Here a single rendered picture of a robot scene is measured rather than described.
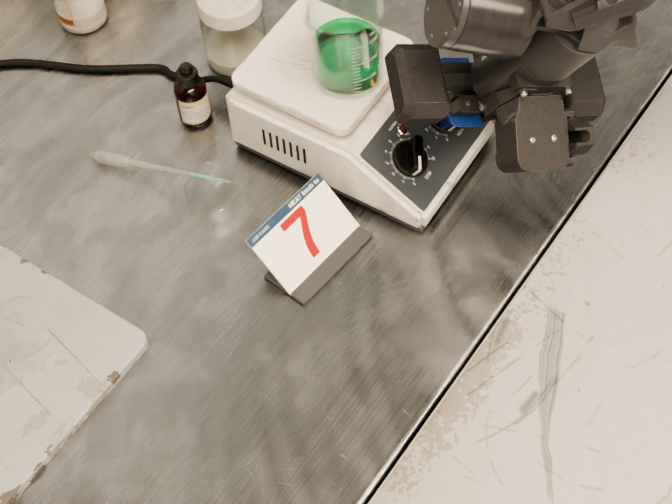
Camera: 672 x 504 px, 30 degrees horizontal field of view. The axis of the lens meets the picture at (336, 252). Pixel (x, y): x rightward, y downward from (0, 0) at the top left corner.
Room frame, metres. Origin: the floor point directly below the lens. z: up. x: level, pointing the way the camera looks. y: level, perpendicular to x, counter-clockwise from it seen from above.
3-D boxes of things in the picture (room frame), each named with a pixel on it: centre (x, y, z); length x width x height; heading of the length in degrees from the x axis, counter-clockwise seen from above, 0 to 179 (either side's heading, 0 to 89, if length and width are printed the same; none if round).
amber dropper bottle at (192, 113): (0.77, 0.12, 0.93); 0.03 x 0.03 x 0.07
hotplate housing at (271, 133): (0.73, -0.02, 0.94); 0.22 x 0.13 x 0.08; 54
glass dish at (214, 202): (0.67, 0.10, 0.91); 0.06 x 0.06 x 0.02
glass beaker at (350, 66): (0.72, -0.02, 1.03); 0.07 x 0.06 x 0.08; 118
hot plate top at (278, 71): (0.74, 0.00, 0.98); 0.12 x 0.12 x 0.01; 54
